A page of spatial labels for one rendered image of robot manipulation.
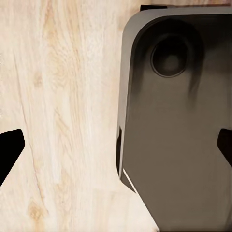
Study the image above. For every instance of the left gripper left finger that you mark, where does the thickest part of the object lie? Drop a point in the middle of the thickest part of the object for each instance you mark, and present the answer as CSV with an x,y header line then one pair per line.
x,y
11,145

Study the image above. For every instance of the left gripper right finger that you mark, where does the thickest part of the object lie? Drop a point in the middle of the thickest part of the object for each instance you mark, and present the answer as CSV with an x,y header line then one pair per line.
x,y
224,143

